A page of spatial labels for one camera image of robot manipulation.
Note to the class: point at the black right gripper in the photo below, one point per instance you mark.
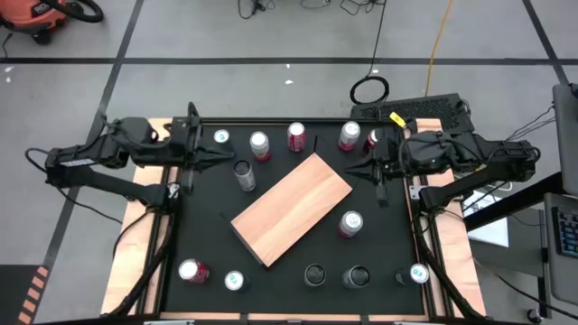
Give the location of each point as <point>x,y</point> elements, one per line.
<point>388,155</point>

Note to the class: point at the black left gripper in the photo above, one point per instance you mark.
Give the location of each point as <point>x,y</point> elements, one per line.
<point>187,144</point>

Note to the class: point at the dark red black can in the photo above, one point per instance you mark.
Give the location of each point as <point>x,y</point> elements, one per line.
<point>370,141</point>

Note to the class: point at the silver pink can silver lid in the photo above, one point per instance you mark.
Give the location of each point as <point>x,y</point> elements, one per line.
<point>259,141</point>
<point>351,221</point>
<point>350,131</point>

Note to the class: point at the red Coca-Cola can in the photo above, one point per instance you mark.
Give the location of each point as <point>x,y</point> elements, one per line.
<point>296,131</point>

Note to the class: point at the slim can teal logo lid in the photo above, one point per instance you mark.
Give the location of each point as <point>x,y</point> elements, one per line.
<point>234,280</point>
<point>221,136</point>
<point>419,273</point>

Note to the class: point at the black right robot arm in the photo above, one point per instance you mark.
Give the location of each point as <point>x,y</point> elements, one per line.
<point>474,153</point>

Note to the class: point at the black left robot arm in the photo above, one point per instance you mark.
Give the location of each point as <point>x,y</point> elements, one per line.
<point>135,153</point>

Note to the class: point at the silver Celsius can black lid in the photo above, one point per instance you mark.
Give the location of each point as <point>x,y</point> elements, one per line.
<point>314,275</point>
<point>357,276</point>
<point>246,180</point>

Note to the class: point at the black perforated computer case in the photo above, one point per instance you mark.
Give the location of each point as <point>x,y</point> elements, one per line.
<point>424,108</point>

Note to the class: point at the crimson can silver lid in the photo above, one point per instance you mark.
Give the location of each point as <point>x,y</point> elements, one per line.
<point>189,270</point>

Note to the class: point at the white paper sheet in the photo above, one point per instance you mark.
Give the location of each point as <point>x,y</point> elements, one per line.
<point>492,232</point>

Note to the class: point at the black stand beam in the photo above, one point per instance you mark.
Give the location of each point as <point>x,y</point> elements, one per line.
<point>515,203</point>

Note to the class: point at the grey monitor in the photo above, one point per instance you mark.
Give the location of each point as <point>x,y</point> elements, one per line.
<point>568,135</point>

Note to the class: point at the grey console blue keys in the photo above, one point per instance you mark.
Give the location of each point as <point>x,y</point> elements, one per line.
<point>569,230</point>

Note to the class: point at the black caster wheel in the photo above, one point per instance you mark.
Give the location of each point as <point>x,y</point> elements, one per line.
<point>534,314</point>

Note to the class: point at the orange shop vacuum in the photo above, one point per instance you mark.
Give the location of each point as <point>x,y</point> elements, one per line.
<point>27,13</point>

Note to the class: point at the black mat orange stripes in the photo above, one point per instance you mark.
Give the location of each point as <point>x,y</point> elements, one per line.
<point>13,293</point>

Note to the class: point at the black frame bracket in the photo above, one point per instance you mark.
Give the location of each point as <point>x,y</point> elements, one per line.
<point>189,112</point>

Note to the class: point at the silver metal bracket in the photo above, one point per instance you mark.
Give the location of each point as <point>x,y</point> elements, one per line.
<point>415,189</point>

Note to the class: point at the black aluminium table frame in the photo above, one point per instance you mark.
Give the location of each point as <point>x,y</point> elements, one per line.
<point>271,120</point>

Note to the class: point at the grey stand base plate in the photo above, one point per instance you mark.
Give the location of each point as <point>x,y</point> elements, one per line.
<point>519,244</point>

